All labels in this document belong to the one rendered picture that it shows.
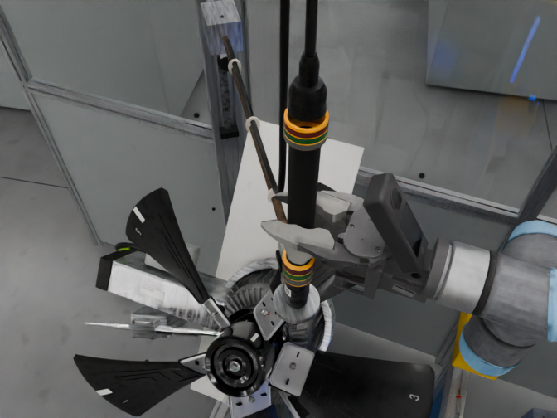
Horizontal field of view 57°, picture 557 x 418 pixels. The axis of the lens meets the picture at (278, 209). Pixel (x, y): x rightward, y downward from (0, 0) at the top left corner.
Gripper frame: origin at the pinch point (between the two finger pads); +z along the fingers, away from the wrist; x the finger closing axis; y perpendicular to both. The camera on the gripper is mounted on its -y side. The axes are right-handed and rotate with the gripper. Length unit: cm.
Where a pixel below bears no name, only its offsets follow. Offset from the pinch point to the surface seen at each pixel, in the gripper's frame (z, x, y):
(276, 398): 1, 1, 70
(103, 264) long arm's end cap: 46, 9, 51
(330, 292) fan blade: -6.5, 8.1, 28.9
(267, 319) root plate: 3.7, 4.3, 39.4
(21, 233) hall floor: 165, 62, 165
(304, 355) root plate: -4.4, 3.0, 45.8
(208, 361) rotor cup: 11.3, -5.8, 42.5
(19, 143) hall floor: 209, 116, 165
